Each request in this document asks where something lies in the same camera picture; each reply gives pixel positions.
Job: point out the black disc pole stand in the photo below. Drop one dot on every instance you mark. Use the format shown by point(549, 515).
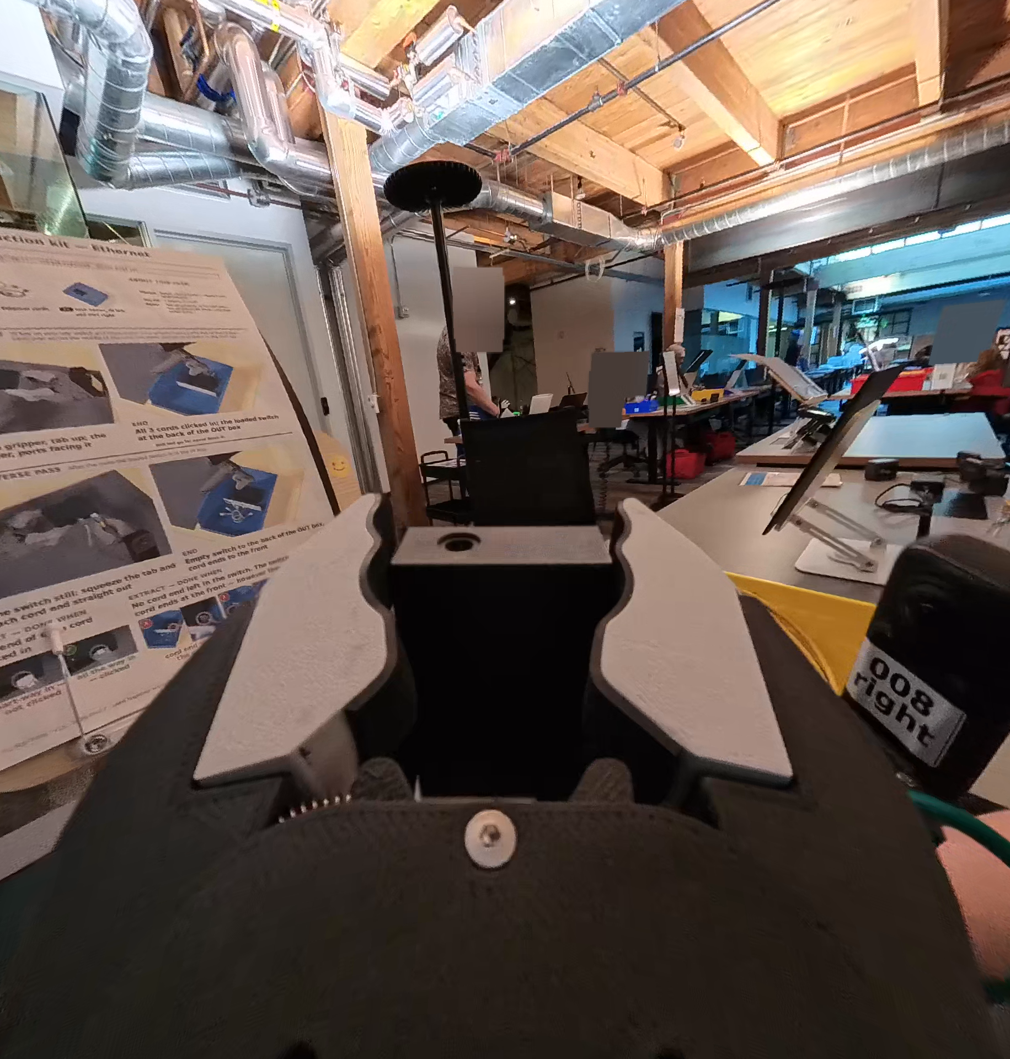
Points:
point(433, 182)

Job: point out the black ethernet switch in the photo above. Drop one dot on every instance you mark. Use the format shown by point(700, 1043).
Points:
point(496, 662)

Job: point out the wooden beam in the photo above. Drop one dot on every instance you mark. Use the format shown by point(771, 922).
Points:
point(372, 331)

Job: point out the large black bin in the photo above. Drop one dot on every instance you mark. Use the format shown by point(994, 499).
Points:
point(529, 471)

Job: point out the person's right hand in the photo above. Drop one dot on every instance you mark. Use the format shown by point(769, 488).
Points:
point(1009, 918)

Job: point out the printed instruction sheet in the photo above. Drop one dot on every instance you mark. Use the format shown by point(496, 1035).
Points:
point(141, 372)

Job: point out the yellow plastic bin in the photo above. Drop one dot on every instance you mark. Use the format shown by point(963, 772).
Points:
point(819, 629)

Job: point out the long silver ceiling duct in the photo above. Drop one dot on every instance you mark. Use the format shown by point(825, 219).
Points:
point(802, 198)

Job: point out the silver elbow duct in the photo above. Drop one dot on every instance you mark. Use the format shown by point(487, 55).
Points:
point(182, 141)

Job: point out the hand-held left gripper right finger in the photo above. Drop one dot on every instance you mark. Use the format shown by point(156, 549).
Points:
point(687, 653)

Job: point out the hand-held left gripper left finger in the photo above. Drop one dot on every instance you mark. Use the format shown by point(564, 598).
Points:
point(306, 637)

